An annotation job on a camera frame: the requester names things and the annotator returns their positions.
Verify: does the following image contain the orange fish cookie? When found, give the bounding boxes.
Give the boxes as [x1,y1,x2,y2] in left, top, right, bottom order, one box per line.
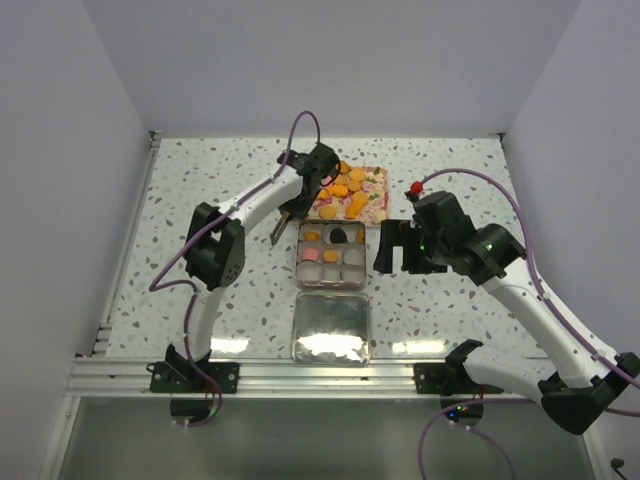
[345,202,364,220]

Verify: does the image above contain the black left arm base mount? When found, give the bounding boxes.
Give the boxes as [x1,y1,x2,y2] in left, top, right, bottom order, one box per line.
[146,361,240,394]

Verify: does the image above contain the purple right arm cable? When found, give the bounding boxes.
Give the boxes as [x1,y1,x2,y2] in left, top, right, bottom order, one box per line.
[409,168,640,480]

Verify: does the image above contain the white paper cup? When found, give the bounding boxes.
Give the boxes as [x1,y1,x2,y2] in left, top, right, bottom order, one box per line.
[297,246,323,264]
[323,264,342,284]
[323,247,343,265]
[342,244,366,266]
[296,261,324,288]
[341,264,366,284]

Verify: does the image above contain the aluminium rail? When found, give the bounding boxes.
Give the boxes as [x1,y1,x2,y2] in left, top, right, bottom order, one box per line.
[64,355,551,400]

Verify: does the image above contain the pink round cookie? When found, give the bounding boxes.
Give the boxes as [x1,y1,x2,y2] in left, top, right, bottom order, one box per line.
[301,247,320,262]

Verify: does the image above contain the orange round cookie front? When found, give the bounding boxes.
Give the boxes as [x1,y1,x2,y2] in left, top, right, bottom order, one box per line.
[318,205,336,220]

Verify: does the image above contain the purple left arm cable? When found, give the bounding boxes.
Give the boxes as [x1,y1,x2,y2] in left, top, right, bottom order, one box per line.
[149,110,324,426]

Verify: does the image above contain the metal tongs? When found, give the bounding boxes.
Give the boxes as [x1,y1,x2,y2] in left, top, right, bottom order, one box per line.
[269,212,290,246]

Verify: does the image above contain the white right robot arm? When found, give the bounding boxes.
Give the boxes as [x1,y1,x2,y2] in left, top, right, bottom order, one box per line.
[373,191,639,435]

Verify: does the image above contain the orange flower cookie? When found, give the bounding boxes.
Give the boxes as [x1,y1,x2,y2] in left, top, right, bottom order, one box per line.
[323,250,340,263]

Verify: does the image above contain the orange round cookie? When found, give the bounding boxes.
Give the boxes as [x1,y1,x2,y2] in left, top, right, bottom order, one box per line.
[318,205,336,220]
[349,169,366,182]

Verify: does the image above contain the square cookie tin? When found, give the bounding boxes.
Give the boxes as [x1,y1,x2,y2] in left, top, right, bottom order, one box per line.
[294,220,367,291]

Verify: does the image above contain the floral cookie tray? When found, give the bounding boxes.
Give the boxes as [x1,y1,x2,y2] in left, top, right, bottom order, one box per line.
[306,161,390,227]

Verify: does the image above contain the black round cookie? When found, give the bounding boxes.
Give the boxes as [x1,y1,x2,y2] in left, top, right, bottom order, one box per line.
[329,228,348,244]

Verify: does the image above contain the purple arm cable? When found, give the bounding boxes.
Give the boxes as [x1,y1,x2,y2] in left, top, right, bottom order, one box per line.
[409,168,640,480]
[149,110,324,426]

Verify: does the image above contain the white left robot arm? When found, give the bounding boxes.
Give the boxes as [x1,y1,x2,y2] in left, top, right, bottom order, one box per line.
[172,143,340,393]

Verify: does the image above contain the silver tin lid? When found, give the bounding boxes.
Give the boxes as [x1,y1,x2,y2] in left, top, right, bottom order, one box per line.
[291,290,371,367]

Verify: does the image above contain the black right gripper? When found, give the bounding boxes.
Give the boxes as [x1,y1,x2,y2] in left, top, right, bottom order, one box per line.
[373,218,450,274]

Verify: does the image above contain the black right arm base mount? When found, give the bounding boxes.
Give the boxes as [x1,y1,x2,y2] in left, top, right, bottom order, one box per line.
[413,350,504,397]

